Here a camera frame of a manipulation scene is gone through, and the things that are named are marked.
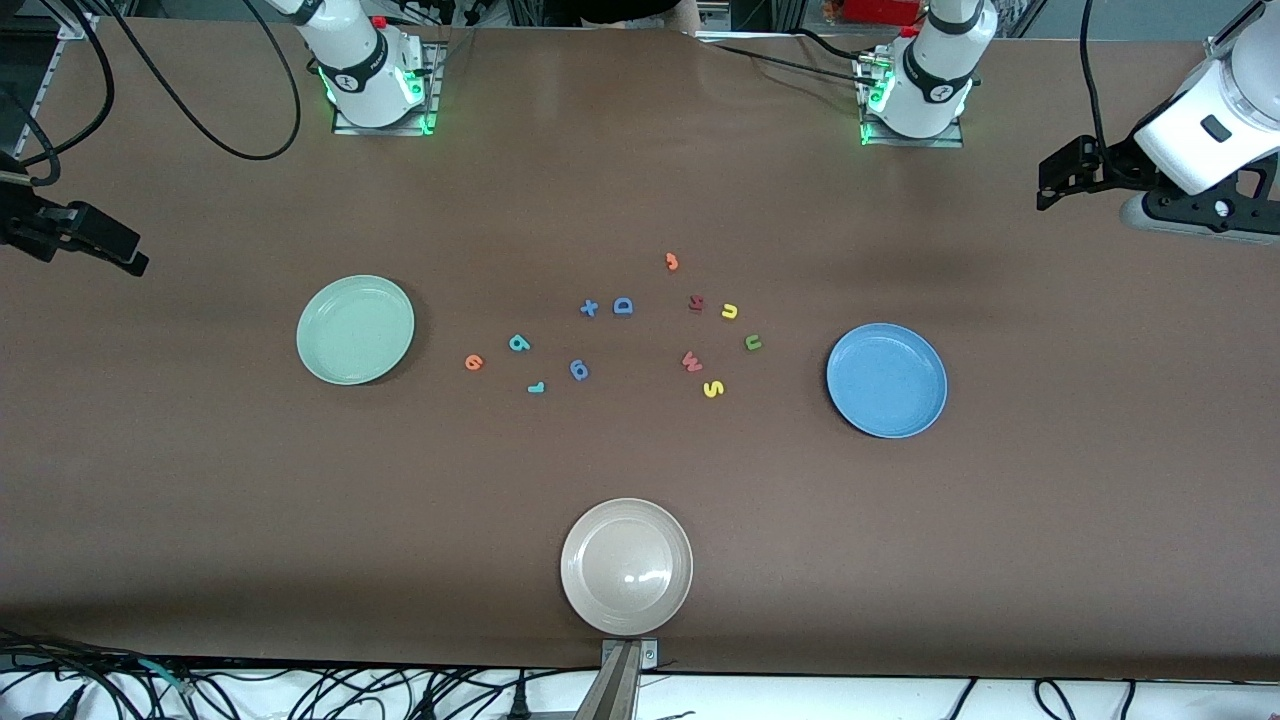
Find red box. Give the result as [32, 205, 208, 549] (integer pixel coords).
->
[845, 0, 921, 26]

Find pale green plate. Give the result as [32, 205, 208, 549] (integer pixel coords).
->
[296, 275, 416, 386]

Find blue plate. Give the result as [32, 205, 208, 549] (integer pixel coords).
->
[826, 322, 949, 439]

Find beige plate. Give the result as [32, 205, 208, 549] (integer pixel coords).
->
[560, 498, 694, 637]

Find aluminium frame profile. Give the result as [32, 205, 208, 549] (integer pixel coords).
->
[1205, 0, 1263, 66]
[25, 12, 101, 136]

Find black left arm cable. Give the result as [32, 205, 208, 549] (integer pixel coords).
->
[1078, 0, 1116, 166]

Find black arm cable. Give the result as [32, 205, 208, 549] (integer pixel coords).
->
[1078, 0, 1116, 166]
[0, 0, 304, 191]

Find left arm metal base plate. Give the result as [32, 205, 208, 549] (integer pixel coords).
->
[855, 50, 966, 149]

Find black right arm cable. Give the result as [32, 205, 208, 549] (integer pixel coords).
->
[0, 0, 304, 191]

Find thin black table cable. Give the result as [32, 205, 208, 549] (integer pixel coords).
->
[712, 40, 871, 81]
[785, 27, 876, 63]

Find teal floor cable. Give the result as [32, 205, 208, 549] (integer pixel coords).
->
[138, 657, 196, 697]

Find aluminium camera mount post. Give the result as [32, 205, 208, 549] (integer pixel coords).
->
[575, 638, 661, 720]

